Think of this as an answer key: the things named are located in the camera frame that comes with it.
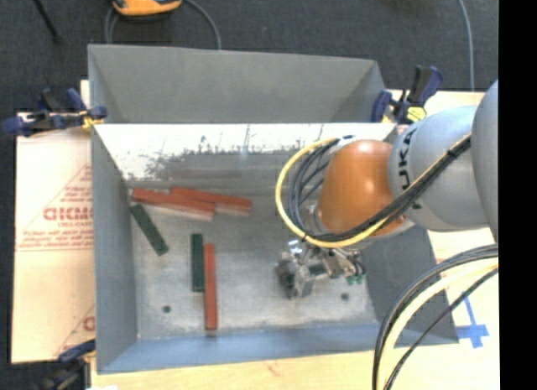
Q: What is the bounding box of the red-brown flat block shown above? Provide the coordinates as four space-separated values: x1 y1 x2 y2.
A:
202 242 219 331
170 185 253 216
131 188 216 222

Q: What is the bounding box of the grey metal bin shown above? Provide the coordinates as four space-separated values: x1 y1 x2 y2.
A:
86 43 461 375

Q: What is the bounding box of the dark green flat block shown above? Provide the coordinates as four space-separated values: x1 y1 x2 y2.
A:
190 233 206 293
128 203 169 257

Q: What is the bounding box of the brown cardboard board red print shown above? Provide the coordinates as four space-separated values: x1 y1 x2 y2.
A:
10 80 96 365

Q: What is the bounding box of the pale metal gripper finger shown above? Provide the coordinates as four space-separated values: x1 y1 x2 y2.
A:
286 271 316 299
274 252 301 285

